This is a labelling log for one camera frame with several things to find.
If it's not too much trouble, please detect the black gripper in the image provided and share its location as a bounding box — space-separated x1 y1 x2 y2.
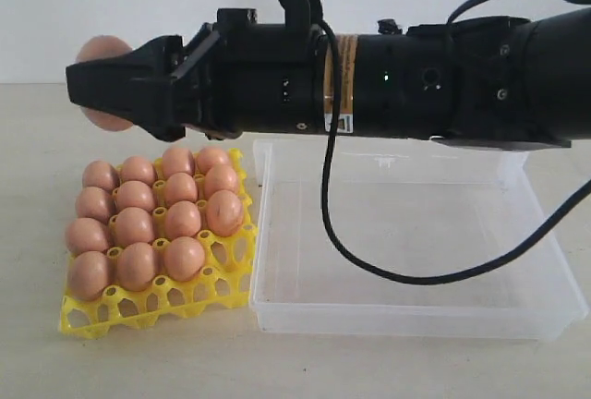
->
66 8 326 142

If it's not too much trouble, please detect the brown egg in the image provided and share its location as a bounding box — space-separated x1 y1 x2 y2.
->
120 155 158 187
203 164 240 200
77 35 135 133
115 180 157 213
164 200 201 239
66 251 115 302
115 207 156 248
82 160 120 193
116 242 159 292
163 173 199 207
65 217 114 256
75 187 116 224
206 190 244 237
163 236 205 282
161 146 195 179
195 146 231 175

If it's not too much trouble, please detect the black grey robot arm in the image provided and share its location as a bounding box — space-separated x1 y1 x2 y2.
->
66 8 590 151

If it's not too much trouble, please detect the yellow plastic egg tray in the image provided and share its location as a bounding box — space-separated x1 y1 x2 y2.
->
58 147 259 341

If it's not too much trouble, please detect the clear plastic box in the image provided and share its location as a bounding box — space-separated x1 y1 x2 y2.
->
250 138 589 340

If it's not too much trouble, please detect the black cable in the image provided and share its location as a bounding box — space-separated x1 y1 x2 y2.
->
274 0 591 285

